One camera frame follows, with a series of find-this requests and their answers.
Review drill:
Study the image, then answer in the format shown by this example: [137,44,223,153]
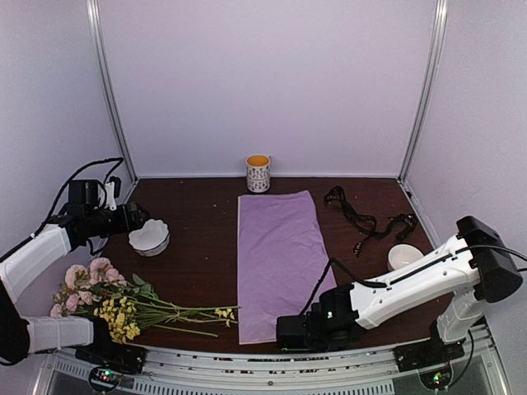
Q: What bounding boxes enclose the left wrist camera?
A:
[100,176,122,211]

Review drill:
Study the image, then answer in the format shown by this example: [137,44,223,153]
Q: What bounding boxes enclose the white scalloped bowl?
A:
[128,219,170,258]

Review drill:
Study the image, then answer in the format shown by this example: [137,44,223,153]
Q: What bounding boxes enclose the left aluminium frame post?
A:
[86,0,138,184]

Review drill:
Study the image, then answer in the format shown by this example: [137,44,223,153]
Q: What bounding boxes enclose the white round bowl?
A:
[387,244,423,272]

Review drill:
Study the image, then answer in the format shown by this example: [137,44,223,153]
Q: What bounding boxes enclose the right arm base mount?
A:
[394,339,464,392]

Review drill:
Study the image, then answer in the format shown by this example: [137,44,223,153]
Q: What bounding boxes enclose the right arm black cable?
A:
[302,258,388,318]

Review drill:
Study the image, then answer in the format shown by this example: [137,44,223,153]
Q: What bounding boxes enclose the floral ceramic mug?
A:
[245,154,271,193]

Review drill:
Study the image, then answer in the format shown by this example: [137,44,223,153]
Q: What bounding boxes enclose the black printed ribbon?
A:
[324,185,418,258]

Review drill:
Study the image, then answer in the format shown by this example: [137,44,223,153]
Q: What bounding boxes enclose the front aluminium rail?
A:
[31,324,511,394]

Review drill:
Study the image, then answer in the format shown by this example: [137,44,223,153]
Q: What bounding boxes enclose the aluminium frame post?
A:
[398,0,449,185]
[86,0,138,184]

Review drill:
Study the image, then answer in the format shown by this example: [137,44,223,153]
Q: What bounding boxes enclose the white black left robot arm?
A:
[1,177,151,366]

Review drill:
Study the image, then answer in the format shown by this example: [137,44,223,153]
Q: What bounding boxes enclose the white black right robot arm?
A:
[276,216,524,364]

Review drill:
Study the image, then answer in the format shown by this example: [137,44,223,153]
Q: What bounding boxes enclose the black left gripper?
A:
[86,202,149,236]

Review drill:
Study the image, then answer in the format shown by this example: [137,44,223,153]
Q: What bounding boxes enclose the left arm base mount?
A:
[75,344,147,393]

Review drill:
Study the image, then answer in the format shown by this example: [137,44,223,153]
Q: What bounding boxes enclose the right aluminium frame post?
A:
[398,0,449,185]

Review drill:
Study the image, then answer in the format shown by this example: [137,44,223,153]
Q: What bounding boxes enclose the fake flower bunch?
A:
[50,258,238,344]

